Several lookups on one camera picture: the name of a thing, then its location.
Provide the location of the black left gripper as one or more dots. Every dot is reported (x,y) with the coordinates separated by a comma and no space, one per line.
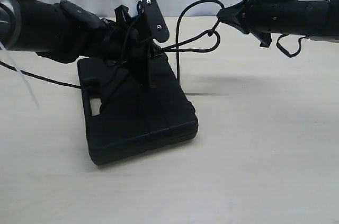
(124,33)

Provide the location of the black plastic carrying case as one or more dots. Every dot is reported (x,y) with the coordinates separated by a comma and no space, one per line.
(123,120)

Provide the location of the white zip tie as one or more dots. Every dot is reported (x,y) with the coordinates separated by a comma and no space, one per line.
(27,84)

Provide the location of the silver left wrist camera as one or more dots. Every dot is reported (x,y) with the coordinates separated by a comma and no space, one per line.
(154,20)

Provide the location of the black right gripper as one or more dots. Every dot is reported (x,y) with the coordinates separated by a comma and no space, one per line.
(246,17)

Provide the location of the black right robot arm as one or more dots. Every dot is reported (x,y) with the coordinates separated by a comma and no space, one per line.
(315,20)

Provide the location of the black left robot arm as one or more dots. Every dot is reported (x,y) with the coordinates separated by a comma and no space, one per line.
(64,31)

